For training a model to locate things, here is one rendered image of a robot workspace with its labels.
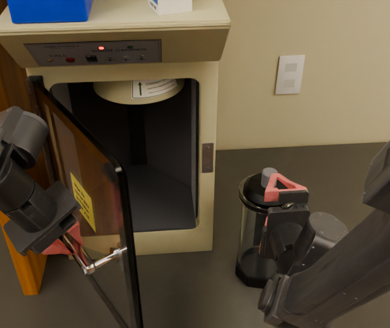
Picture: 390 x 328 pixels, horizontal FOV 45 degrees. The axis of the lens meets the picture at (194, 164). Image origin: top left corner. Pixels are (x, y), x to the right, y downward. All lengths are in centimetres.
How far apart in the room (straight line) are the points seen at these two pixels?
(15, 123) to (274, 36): 81
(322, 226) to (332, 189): 65
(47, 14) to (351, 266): 49
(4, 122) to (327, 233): 44
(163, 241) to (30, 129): 49
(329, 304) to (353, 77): 98
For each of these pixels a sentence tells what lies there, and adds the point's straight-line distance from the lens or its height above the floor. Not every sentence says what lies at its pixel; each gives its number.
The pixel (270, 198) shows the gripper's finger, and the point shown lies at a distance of 75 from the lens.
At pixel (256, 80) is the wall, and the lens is 134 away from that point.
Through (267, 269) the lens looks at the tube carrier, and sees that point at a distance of 99.
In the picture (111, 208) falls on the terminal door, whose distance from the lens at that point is 66.
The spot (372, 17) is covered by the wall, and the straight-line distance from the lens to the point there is 136.
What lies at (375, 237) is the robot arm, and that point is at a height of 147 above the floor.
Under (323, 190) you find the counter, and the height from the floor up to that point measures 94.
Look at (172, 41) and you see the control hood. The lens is 70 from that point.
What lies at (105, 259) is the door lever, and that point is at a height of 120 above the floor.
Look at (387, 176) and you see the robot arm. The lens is 32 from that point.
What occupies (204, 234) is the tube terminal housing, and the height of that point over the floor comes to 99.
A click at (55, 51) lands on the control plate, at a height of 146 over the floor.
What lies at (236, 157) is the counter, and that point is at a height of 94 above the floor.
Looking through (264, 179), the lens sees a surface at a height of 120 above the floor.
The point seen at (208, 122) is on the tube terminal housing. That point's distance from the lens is 87.
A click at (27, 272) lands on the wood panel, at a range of 101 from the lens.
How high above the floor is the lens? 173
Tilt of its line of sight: 36 degrees down
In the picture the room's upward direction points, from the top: straight up
